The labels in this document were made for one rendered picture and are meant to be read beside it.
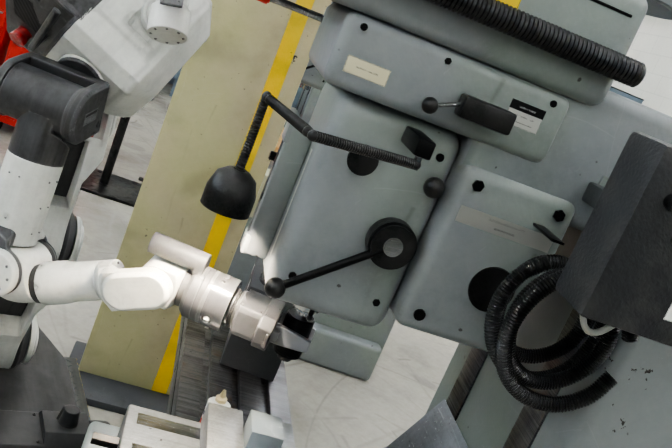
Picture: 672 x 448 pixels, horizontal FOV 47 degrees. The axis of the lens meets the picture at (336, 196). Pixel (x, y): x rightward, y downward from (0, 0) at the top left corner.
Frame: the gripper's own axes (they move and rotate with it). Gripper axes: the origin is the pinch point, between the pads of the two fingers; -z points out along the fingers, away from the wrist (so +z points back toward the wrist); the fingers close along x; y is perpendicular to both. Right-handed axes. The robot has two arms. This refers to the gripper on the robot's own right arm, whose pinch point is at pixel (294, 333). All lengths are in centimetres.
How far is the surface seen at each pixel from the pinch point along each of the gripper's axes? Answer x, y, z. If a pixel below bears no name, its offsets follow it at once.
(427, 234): -7.0, -25.0, -12.2
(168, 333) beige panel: 165, 94, 49
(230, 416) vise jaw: -2.9, 16.2, 4.3
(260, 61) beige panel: 164, -20, 52
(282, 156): -5.1, -26.9, 11.4
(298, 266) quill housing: -11.1, -14.4, 2.9
